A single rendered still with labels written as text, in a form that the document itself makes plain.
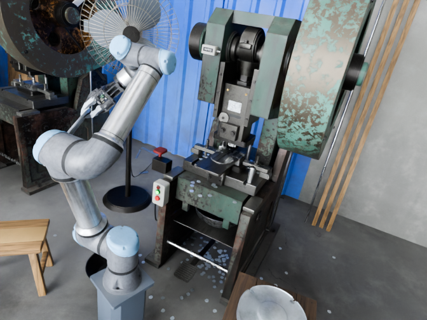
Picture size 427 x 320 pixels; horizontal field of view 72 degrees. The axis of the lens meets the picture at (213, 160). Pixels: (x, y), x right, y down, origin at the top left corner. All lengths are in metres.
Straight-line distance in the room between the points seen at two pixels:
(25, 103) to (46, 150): 1.72
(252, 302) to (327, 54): 1.02
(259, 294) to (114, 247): 0.68
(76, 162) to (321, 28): 0.85
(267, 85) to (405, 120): 1.51
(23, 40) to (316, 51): 1.71
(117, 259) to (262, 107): 0.90
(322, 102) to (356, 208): 1.96
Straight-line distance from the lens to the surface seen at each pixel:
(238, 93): 1.50
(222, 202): 1.55
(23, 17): 2.20
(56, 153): 0.93
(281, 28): 1.41
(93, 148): 0.88
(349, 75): 1.39
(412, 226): 3.03
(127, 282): 1.26
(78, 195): 1.07
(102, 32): 2.02
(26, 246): 1.74
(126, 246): 1.15
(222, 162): 1.54
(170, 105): 3.21
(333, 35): 1.08
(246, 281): 1.53
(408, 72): 2.63
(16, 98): 2.77
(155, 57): 0.99
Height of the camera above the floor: 1.45
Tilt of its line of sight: 25 degrees down
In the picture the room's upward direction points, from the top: 9 degrees clockwise
